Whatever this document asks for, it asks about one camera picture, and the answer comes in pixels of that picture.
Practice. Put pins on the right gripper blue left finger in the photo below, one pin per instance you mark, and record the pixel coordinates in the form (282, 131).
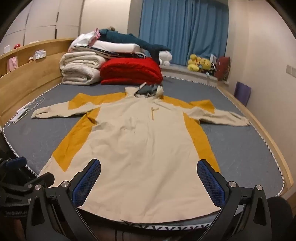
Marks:
(83, 182)

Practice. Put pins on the wall light switch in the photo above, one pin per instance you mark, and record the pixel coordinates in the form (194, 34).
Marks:
(291, 71)

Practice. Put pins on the red folded blanket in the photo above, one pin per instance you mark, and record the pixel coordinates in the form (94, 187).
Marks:
(130, 71)

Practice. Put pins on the white plush toy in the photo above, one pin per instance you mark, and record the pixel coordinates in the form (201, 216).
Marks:
(164, 58)

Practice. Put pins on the wooden bed frame headboard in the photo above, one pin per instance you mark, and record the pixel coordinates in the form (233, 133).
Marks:
(32, 77)

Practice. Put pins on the white wardrobe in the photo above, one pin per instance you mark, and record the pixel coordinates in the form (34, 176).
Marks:
(46, 20)

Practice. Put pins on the pink item on shelf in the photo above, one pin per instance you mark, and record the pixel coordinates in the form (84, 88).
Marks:
(12, 64)

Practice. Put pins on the beige and mustard large shirt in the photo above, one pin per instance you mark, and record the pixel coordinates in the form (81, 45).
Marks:
(148, 148)

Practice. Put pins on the purple bag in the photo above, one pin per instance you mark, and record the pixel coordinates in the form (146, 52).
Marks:
(242, 93)

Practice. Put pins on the white tissue pack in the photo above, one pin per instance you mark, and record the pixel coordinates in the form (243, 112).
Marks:
(39, 54)

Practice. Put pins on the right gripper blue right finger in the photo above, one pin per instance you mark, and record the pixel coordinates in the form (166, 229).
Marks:
(213, 182)

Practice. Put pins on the teal shark plush toy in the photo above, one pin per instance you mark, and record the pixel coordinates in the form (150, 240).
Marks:
(116, 37)

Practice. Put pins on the yellow plush toy pile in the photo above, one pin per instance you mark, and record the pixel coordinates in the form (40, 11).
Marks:
(198, 64)

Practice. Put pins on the white folded bedding stack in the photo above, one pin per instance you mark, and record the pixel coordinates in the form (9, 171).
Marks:
(89, 42)

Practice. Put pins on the cream folded fleece blanket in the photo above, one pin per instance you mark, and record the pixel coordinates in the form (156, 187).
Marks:
(81, 68)

